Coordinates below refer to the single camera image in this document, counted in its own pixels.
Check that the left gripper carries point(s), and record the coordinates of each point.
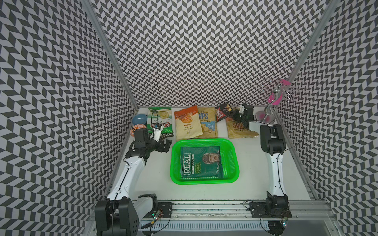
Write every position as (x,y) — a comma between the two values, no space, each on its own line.
(160,148)

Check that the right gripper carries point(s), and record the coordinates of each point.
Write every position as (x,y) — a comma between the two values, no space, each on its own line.
(233,114)

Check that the tan orange CHIPS bag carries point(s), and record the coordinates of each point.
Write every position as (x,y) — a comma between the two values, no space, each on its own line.
(236,130)

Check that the orange cassava chips bag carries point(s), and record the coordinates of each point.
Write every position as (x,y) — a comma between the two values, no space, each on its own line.
(187,123)

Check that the green REAL chips bag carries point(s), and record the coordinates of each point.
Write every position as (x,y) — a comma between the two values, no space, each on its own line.
(201,162)

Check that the black red Krax chips bag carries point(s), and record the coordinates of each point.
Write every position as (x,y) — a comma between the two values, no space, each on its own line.
(223,111)

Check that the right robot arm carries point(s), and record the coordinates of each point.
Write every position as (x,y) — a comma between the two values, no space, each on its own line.
(273,144)

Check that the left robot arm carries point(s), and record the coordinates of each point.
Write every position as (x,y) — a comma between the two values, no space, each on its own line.
(118,215)

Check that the yellow blue CHIPS bag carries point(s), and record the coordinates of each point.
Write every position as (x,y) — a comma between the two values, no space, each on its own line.
(208,122)

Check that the green white Chulo chips bag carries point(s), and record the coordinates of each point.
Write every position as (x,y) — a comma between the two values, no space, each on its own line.
(160,115)

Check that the green plastic basket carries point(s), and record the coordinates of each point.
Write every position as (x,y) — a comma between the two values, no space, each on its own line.
(228,159)

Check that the orange patterned bowl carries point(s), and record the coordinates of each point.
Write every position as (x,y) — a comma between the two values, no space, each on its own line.
(136,127)

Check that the blue bowl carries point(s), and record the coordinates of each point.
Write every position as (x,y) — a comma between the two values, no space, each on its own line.
(139,119)

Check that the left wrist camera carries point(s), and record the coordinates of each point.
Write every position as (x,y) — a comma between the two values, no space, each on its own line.
(157,130)

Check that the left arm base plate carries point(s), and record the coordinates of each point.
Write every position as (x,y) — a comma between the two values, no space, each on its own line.
(166,210)

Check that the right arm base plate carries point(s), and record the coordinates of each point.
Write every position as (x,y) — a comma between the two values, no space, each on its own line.
(259,210)

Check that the aluminium front rail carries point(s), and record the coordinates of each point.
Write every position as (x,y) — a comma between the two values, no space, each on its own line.
(239,210)

